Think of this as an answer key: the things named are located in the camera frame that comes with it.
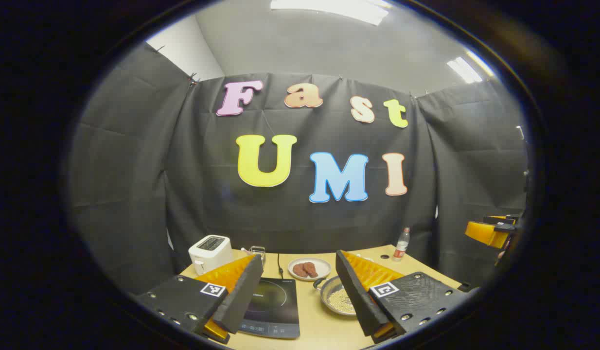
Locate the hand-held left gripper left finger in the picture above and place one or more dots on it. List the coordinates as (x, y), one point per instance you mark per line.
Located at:
(241, 296)

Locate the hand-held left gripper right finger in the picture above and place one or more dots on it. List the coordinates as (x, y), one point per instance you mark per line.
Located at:
(353, 296)

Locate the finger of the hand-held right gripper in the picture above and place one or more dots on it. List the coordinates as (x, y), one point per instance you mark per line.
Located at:
(482, 234)
(499, 218)

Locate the stainless steel pot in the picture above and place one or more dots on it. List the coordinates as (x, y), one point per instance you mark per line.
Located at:
(325, 301)

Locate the black induction cooktop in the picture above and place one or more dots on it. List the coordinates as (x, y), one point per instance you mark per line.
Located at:
(275, 306)

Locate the pile of soybeans in pot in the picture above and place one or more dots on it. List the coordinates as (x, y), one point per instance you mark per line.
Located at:
(341, 301)

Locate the round white plate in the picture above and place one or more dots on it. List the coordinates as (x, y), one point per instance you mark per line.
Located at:
(323, 267)

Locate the brown meat patty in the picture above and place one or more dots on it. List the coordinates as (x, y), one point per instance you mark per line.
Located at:
(311, 269)
(298, 271)

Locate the white toaster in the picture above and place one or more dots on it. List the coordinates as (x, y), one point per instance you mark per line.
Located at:
(210, 255)

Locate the clear water bottle red label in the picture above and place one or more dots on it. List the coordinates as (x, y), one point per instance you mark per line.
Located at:
(401, 248)

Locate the black backdrop cloth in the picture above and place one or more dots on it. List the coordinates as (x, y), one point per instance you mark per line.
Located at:
(183, 194)

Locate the ceiling light panel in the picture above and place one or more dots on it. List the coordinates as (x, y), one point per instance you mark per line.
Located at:
(463, 70)
(329, 7)

